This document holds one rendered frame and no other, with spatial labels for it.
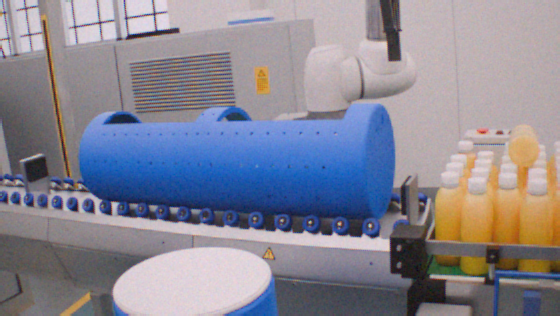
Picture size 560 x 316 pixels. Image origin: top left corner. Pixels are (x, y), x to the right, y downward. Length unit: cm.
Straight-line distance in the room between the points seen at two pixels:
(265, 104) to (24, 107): 173
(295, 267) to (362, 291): 18
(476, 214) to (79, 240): 121
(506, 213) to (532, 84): 296
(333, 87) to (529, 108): 245
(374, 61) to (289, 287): 84
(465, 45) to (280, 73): 159
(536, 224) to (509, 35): 298
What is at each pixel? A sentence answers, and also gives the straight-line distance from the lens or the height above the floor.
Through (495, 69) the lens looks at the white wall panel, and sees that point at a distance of 407.
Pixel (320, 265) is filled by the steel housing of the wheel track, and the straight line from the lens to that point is 138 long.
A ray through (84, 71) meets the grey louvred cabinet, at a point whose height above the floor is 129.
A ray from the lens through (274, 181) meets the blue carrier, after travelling 133.
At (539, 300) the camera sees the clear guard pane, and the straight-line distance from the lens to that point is 115.
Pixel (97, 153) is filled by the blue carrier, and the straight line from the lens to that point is 165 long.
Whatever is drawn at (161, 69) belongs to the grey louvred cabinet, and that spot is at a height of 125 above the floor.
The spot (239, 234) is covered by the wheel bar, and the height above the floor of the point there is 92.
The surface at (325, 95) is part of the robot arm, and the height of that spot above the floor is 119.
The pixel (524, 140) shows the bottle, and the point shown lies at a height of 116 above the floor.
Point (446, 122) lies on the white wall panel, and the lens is 412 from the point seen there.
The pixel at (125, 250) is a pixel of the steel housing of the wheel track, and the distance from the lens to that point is 170.
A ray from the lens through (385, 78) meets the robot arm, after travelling 193.
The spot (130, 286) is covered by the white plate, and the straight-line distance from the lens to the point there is 99.
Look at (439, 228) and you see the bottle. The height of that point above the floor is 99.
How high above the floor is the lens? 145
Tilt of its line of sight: 13 degrees down
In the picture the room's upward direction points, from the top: 6 degrees counter-clockwise
